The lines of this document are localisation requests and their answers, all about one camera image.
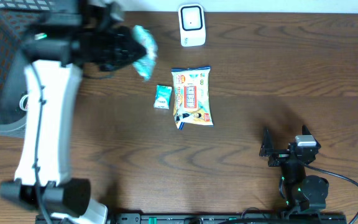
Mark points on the black round-logo snack packet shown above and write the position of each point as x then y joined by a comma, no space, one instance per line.
23,103

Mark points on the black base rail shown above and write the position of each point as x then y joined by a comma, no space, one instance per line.
250,217

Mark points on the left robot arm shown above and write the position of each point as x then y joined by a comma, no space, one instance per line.
43,181

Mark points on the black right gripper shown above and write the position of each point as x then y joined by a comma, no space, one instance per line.
279,155

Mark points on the dark grey plastic basket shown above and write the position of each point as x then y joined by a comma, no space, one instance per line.
46,74

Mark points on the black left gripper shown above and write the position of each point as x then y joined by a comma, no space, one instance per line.
117,47

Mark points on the green tissue packet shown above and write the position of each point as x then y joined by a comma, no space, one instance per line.
162,97

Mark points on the white barcode scanner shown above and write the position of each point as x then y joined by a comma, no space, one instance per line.
192,25

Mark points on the yellow snack bag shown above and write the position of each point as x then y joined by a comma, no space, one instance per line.
191,95

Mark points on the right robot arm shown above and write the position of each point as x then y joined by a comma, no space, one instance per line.
304,194

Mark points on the light green snack packet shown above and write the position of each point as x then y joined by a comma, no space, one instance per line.
145,65

